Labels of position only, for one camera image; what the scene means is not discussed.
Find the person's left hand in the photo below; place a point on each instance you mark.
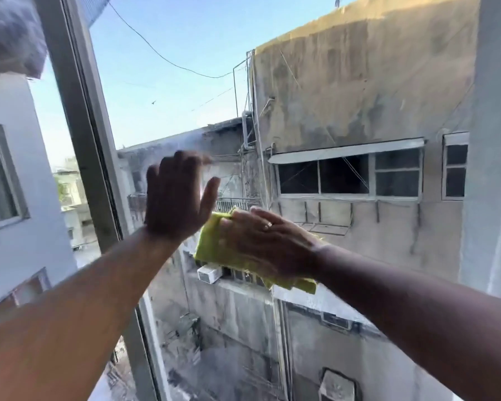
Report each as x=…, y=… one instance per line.
x=173, y=204

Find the person's right hand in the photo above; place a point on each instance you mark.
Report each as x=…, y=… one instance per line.
x=275, y=252

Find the person's right fingers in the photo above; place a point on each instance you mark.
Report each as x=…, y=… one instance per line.
x=244, y=233

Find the person's left thumb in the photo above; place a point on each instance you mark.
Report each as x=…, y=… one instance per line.
x=209, y=195

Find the yellow-green cleaning cloth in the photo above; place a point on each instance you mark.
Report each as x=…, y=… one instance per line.
x=208, y=246

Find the person's left forearm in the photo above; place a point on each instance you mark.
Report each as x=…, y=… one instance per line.
x=75, y=321

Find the person's right forearm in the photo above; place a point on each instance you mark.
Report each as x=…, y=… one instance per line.
x=421, y=321

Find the metal balcony railing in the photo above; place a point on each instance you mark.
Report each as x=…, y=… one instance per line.
x=238, y=203

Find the white air conditioner unit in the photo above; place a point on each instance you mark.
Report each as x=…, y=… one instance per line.
x=208, y=274

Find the metal window rack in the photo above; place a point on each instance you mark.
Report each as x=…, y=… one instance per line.
x=323, y=227

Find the wide white framed window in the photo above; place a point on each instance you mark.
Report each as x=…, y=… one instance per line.
x=346, y=175

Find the white window awning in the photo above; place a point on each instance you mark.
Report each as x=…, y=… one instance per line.
x=342, y=151

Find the rooftop air conditioner unit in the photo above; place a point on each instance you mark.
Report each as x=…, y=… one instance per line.
x=337, y=388

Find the weathered beige building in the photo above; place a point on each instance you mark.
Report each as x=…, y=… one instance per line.
x=359, y=87

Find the white neighbouring building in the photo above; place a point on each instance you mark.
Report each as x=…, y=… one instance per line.
x=21, y=254

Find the small white framed window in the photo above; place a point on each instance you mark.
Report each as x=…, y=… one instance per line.
x=456, y=166

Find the grey metal window frame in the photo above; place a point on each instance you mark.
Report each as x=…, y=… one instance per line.
x=81, y=121

